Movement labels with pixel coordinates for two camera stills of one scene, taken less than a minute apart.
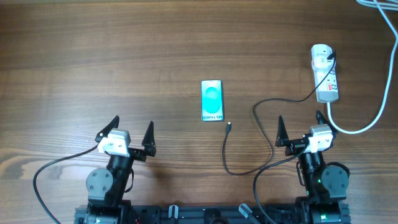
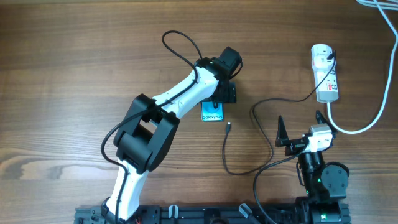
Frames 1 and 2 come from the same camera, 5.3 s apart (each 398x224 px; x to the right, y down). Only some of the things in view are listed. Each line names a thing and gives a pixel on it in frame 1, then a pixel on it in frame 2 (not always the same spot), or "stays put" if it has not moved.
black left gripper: x=147 y=143 to x=228 y=94
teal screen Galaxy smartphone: x=212 y=102 stays put
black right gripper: x=295 y=145 stays put
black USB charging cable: x=333 y=57 stays put
